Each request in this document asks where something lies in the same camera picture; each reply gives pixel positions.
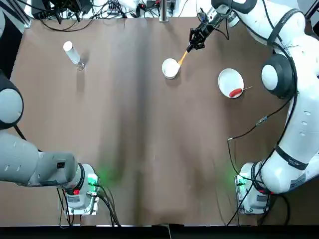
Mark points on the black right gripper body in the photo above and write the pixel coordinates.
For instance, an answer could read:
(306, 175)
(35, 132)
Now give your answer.
(213, 25)

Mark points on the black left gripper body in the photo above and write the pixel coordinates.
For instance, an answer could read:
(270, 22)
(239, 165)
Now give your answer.
(67, 6)

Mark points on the glass oil pot white cap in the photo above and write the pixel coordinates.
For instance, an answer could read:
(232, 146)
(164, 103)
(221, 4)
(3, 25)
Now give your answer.
(67, 46)

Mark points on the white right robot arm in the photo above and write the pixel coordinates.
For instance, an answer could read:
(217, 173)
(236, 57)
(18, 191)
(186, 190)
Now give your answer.
(304, 112)

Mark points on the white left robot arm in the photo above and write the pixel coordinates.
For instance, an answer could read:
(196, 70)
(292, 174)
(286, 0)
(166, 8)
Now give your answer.
(20, 161)

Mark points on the small white bowl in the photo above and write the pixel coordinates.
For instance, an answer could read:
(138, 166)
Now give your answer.
(169, 69)

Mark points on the grey power strip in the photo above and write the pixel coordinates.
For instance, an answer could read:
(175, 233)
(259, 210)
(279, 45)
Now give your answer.
(113, 7)

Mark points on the white round plate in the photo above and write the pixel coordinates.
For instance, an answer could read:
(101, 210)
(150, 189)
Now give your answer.
(229, 79)

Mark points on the white plastic bag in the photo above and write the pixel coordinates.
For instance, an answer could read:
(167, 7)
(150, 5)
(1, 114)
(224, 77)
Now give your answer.
(128, 3)

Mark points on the red sausage on skewer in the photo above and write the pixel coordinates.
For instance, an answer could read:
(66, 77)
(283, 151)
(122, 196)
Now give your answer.
(235, 93)

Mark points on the aluminium frame profile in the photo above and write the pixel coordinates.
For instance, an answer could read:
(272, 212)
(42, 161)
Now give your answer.
(26, 22)

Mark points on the aluminium frame post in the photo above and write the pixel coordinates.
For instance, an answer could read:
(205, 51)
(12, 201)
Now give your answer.
(311, 10)
(164, 12)

